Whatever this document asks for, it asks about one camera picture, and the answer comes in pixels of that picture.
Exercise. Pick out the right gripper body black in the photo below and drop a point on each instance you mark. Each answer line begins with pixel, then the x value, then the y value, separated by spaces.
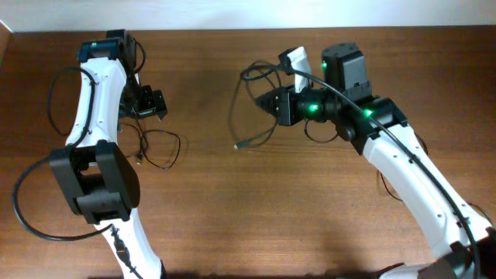
pixel 312 104

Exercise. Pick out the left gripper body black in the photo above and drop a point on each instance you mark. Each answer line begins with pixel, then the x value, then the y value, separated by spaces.
pixel 131 104

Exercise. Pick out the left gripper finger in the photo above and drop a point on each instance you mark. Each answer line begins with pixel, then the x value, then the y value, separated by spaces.
pixel 145 106
pixel 160 104

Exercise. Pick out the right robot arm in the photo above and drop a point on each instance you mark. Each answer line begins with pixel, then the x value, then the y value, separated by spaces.
pixel 460 238

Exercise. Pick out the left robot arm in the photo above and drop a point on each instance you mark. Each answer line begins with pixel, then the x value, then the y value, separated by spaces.
pixel 97 180

